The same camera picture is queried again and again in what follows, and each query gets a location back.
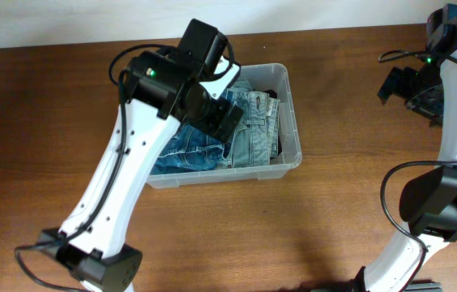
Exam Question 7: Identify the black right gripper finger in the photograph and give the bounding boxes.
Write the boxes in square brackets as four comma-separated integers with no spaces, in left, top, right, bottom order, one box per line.
[378,67,404,105]
[403,67,418,100]

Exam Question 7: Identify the dark blue jeans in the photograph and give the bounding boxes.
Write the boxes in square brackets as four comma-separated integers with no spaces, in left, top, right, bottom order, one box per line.
[150,125,231,175]

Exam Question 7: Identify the light blue jeans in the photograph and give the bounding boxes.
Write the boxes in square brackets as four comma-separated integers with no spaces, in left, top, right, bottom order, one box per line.
[216,79,272,170]

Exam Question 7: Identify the black garment with tape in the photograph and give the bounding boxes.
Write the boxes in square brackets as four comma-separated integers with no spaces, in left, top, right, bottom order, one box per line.
[265,89,282,158]

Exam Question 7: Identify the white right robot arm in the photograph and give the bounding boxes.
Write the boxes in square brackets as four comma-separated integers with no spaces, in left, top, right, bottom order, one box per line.
[347,4,457,291]

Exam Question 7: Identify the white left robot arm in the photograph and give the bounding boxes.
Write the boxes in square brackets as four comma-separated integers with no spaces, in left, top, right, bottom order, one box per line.
[38,19,243,291]

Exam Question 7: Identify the clear plastic storage bin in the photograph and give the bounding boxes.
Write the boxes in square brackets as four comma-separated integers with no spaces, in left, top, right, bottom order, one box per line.
[147,63,302,189]

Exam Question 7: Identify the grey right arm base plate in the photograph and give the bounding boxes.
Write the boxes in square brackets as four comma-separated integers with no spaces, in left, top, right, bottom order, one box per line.
[404,281,442,292]

